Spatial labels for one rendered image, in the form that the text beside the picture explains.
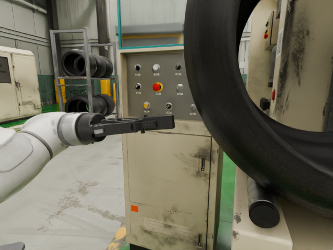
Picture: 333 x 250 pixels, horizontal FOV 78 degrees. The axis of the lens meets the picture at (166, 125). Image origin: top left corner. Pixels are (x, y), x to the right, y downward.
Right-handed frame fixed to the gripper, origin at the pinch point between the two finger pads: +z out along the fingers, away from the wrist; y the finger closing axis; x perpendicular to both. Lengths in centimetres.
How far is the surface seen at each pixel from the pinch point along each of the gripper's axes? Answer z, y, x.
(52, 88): -853, 732, -95
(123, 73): -42, 58, -19
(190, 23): 11.5, -9.6, -16.4
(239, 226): 16.3, -9.8, 17.3
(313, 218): 31.3, 7.0, 25.5
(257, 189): 19.6, -6.3, 12.1
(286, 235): 23.3, -9.4, 18.3
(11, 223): -160, 50, 80
